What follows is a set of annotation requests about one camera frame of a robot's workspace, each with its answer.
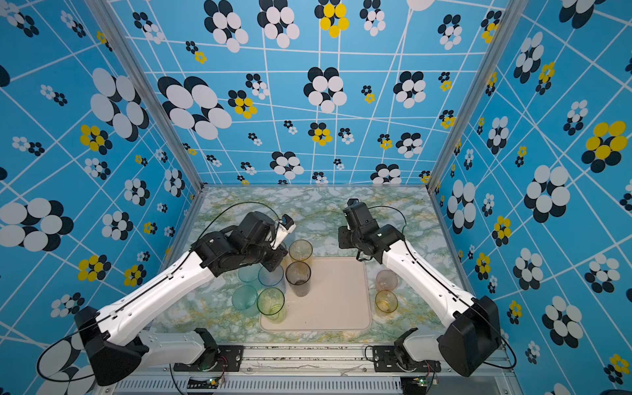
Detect tall grey glass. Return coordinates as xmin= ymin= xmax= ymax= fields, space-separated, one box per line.
xmin=286 ymin=261 xmax=312 ymax=297

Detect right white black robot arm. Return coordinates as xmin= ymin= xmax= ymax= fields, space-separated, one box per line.
xmin=338 ymin=198 xmax=504 ymax=377

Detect cream plastic tray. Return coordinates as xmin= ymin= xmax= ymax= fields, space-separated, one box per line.
xmin=259 ymin=257 xmax=372 ymax=332

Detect tall yellow glass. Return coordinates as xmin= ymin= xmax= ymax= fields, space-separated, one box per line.
xmin=289 ymin=240 xmax=314 ymax=265

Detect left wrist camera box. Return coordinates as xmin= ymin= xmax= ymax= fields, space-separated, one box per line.
xmin=276 ymin=214 xmax=296 ymax=246

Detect left aluminium corner post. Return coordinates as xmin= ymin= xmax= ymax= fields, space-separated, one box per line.
xmin=86 ymin=1 xmax=203 ymax=194

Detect tall green glass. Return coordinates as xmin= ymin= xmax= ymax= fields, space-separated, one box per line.
xmin=257 ymin=287 xmax=286 ymax=324

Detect right green circuit board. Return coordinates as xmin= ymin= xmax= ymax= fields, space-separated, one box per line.
xmin=400 ymin=377 xmax=432 ymax=394

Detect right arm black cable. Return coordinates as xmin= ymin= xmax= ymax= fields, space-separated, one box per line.
xmin=367 ymin=204 xmax=518 ymax=370

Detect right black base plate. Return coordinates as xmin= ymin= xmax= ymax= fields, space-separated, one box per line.
xmin=365 ymin=346 xmax=442 ymax=375

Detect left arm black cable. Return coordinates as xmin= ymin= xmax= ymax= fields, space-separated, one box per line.
xmin=35 ymin=201 xmax=282 ymax=383

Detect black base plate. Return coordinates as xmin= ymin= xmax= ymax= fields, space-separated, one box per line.
xmin=173 ymin=345 xmax=245 ymax=373
xmin=365 ymin=346 xmax=442 ymax=375

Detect green circuit board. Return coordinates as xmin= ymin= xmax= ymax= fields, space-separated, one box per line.
xmin=400 ymin=377 xmax=432 ymax=394
xmin=187 ymin=377 xmax=225 ymax=390

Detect left green circuit board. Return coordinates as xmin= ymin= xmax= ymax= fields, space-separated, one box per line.
xmin=187 ymin=377 xmax=225 ymax=390

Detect textured blue glass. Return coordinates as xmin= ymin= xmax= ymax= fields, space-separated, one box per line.
xmin=258 ymin=266 xmax=286 ymax=293

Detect teal dotted glass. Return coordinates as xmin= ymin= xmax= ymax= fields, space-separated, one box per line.
xmin=231 ymin=285 xmax=259 ymax=318
xmin=238 ymin=265 xmax=260 ymax=286

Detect aluminium corner post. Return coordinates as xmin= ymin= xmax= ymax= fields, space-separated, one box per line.
xmin=86 ymin=1 xmax=203 ymax=194
xmin=427 ymin=0 xmax=528 ymax=193

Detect small pink glass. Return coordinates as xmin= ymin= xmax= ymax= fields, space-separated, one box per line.
xmin=375 ymin=270 xmax=398 ymax=292

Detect aluminium front rail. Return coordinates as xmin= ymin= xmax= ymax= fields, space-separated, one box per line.
xmin=93 ymin=343 xmax=522 ymax=394

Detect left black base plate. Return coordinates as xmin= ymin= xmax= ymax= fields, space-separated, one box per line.
xmin=173 ymin=345 xmax=245 ymax=373

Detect right aluminium corner post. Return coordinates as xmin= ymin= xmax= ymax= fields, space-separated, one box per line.
xmin=427 ymin=0 xmax=528 ymax=193

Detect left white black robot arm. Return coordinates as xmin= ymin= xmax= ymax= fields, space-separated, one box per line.
xmin=75 ymin=212 xmax=296 ymax=387

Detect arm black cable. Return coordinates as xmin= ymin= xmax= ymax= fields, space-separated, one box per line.
xmin=35 ymin=201 xmax=282 ymax=383
xmin=367 ymin=204 xmax=518 ymax=370

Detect small amber glass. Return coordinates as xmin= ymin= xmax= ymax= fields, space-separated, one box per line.
xmin=375 ymin=290 xmax=399 ymax=316

